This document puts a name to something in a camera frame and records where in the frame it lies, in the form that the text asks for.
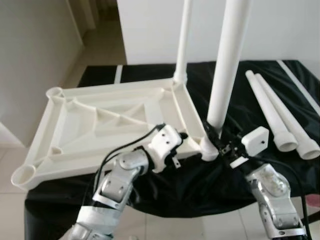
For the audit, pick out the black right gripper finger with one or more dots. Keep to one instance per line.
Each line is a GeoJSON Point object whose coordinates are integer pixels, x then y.
{"type": "Point", "coordinates": [212, 134]}

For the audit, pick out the white plastic table leg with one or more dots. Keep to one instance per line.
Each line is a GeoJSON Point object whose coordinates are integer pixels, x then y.
{"type": "Point", "coordinates": [282, 110]}
{"type": "Point", "coordinates": [227, 65]}
{"type": "Point", "coordinates": [184, 40]}
{"type": "Point", "coordinates": [269, 110]}

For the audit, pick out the white plastic table top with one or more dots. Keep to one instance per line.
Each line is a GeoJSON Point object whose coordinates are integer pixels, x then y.
{"type": "Point", "coordinates": [100, 120]}

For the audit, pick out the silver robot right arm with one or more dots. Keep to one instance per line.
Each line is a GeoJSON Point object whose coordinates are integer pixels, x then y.
{"type": "Point", "coordinates": [272, 195]}

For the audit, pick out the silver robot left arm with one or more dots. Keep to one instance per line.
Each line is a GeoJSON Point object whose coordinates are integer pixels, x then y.
{"type": "Point", "coordinates": [117, 185]}

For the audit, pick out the black cloth table cover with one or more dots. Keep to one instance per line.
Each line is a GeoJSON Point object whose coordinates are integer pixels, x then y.
{"type": "Point", "coordinates": [200, 185]}

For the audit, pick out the pink fabric item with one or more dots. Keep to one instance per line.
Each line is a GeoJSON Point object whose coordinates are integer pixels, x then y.
{"type": "Point", "coordinates": [314, 200]}

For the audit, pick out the black metal stand leg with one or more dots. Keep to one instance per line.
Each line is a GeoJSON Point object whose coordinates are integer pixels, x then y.
{"type": "Point", "coordinates": [307, 220]}

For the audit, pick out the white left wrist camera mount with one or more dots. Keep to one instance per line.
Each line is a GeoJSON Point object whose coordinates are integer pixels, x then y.
{"type": "Point", "coordinates": [162, 142]}

